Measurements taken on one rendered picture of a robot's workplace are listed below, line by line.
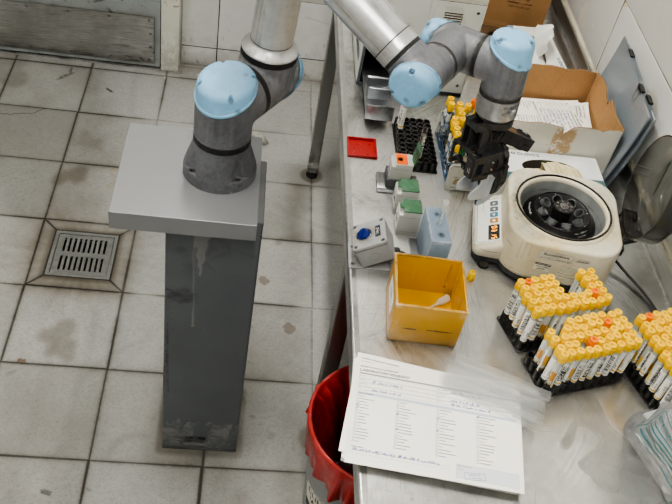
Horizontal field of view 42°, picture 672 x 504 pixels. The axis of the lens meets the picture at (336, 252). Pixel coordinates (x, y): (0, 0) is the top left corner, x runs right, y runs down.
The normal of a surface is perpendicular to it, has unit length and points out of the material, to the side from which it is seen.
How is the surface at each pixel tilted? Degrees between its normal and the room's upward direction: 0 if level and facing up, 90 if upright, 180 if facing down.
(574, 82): 88
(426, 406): 1
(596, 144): 92
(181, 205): 1
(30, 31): 90
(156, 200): 1
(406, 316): 90
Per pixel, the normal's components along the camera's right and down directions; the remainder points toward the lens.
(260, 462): 0.14, -0.70
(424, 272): -0.03, 0.70
